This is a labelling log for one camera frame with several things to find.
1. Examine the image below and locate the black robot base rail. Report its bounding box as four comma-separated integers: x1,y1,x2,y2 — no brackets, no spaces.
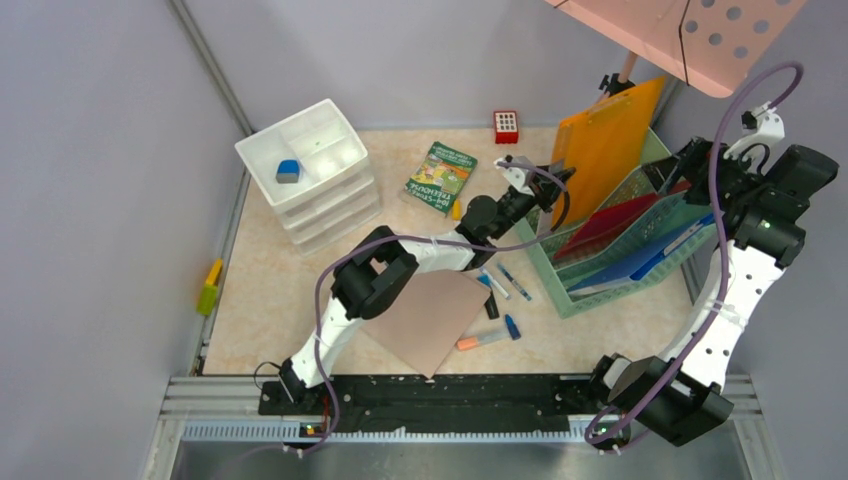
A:
259,373,610,423

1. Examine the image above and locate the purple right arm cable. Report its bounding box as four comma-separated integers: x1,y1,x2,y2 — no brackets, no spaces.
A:
582,62,806,448

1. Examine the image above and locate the red grid pen holder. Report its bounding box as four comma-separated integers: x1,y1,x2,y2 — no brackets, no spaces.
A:
493,110,520,145

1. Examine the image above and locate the green plastic file rack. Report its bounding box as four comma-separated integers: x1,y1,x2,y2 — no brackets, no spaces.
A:
515,125,720,321

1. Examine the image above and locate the white blue pen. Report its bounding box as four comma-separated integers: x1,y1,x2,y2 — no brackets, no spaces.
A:
478,266,511,300

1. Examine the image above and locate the green Treehouse paperback book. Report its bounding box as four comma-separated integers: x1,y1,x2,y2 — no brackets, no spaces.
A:
400,141,479,217

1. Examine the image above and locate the white plastic drawer organizer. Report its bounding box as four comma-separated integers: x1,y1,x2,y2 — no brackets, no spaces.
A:
234,98,382,256

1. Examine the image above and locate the black marker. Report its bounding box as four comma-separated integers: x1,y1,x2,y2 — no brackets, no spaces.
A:
484,291,500,320

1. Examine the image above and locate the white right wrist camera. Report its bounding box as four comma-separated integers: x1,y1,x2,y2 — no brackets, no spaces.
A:
722,102,785,161

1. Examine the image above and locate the red plastic folder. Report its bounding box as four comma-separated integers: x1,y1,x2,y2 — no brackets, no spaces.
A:
543,175,705,268

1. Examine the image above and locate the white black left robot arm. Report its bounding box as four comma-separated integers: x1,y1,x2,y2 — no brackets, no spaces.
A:
278,155,577,414

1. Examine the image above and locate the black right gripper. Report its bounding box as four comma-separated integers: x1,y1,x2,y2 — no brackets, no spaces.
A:
641,136,763,210

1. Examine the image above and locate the orange cap clear marker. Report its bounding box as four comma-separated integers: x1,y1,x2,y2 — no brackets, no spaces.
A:
456,331,510,351

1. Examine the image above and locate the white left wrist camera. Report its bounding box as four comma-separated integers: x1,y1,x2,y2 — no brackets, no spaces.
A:
493,155,547,196

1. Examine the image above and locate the blue clear gel pen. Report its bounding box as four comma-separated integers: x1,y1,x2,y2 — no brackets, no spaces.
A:
496,263,533,301

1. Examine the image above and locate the orange folder binder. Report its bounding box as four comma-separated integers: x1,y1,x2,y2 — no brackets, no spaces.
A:
550,76,665,225

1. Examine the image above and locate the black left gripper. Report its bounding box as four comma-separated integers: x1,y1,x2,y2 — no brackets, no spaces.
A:
489,162,574,240

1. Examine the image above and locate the pink music stand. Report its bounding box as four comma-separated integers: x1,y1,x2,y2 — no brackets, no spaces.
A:
550,0,807,98

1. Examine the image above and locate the blue marker cap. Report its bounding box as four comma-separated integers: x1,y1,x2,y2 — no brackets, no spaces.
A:
504,314,521,341

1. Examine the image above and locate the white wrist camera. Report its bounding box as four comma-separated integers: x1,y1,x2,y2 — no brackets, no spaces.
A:
493,155,547,196
722,102,785,161

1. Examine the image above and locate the yellow green clip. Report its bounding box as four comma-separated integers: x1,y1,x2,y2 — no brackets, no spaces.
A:
196,258,223,316

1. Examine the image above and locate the blue grey eraser block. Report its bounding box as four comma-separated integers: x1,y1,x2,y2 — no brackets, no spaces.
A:
275,159,301,184

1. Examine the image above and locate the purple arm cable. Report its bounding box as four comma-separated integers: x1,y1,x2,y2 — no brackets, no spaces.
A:
582,62,806,448
312,160,572,458

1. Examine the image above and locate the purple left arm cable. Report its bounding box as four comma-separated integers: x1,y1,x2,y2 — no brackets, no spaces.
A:
312,160,572,458

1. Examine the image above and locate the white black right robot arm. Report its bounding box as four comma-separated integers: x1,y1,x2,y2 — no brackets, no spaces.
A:
584,138,839,453

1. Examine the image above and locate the blue file folder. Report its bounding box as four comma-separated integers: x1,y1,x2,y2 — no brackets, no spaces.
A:
566,213,715,297

